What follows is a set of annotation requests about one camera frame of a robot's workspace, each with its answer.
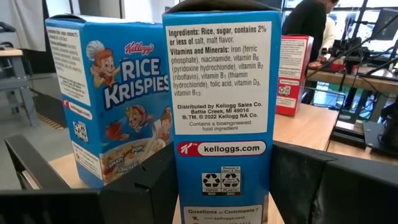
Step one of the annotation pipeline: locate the person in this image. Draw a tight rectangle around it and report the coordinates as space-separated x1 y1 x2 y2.
281 0 340 69
322 17 337 55

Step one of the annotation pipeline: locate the black robot equipment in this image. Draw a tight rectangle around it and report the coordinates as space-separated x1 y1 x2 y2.
329 36 364 74

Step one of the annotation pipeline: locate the wooden shelf with black frame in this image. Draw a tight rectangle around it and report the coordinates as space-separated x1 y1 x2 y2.
4 103 339 224

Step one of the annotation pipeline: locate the blue Rice Krispies cereal box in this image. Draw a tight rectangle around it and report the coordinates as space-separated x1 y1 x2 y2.
45 14 175 190
163 0 282 224

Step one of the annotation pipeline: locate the white curtain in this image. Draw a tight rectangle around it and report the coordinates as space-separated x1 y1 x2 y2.
9 0 47 52

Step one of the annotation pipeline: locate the wooden workstation table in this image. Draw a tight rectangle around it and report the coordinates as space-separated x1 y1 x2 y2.
306 67 398 96

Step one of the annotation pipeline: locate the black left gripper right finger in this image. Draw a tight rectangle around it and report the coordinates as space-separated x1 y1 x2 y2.
269 141 398 224

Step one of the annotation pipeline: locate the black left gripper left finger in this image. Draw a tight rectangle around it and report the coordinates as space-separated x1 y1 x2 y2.
99 142 179 224

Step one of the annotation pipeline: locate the black monitor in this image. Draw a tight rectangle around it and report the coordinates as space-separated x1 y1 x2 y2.
369 7 398 43

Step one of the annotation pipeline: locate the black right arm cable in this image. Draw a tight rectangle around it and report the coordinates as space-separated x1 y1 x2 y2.
306 14 398 80

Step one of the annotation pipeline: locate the red Froot Loops cereal box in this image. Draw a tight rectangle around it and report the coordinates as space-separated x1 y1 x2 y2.
275 34 315 117

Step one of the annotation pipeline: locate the black hazard-striped floor mat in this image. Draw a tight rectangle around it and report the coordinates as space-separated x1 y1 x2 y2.
30 88 68 130

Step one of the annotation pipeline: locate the grey metal table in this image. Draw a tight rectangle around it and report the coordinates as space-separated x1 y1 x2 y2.
0 21 40 128

